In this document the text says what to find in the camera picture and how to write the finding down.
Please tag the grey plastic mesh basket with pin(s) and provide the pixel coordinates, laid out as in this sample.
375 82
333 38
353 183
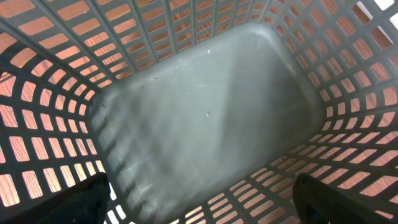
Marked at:
199 111

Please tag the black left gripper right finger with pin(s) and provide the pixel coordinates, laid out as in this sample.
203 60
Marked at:
317 203

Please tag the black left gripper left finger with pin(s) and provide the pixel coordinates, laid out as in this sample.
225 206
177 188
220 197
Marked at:
85 202

